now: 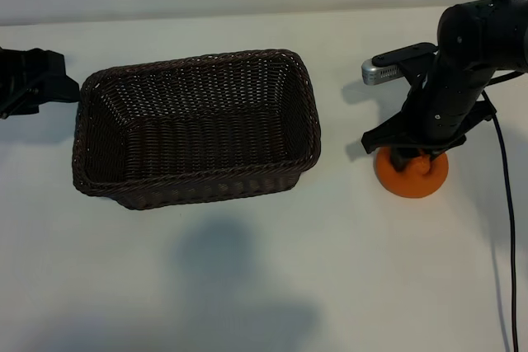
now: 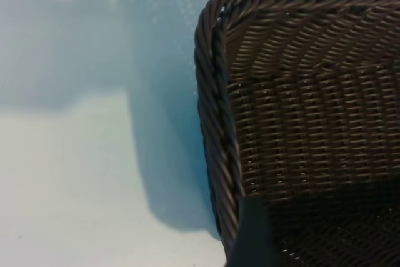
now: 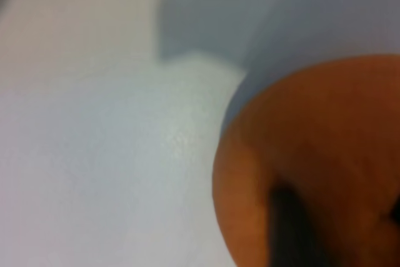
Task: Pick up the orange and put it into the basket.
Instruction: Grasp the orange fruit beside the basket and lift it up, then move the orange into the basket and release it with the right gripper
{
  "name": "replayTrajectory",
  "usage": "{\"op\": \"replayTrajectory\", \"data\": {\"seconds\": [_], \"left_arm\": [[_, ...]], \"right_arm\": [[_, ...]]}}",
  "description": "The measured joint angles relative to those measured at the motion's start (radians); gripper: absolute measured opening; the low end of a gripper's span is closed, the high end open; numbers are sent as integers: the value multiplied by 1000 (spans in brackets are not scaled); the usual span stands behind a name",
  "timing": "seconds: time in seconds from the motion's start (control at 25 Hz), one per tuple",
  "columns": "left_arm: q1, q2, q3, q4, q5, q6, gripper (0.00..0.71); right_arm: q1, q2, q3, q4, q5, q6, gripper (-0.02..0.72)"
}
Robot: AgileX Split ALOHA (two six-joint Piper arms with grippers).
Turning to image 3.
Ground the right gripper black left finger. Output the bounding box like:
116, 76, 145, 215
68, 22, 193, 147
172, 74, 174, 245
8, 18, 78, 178
267, 184, 318, 267

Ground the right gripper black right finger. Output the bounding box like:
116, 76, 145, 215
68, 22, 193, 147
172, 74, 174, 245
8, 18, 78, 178
387, 196, 400, 223

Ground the orange fruit with stem knob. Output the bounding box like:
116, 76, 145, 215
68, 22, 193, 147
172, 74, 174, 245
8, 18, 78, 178
211, 54, 400, 267

